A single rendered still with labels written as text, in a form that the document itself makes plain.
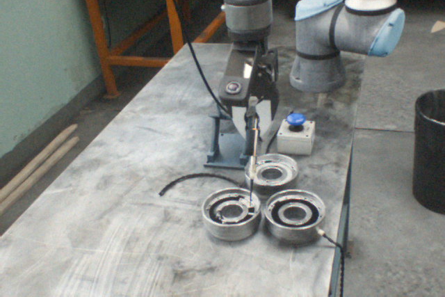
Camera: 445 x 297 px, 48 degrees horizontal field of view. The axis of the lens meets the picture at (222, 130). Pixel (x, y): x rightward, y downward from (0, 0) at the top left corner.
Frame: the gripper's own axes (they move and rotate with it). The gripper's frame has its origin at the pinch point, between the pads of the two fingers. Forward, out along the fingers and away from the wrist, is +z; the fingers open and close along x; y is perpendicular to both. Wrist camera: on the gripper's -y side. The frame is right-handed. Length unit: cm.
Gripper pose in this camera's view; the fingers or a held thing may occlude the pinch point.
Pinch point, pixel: (254, 136)
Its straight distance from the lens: 88.9
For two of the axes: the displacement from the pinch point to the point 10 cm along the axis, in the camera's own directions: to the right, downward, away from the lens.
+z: 0.9, 8.5, 5.1
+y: 2.7, -5.2, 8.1
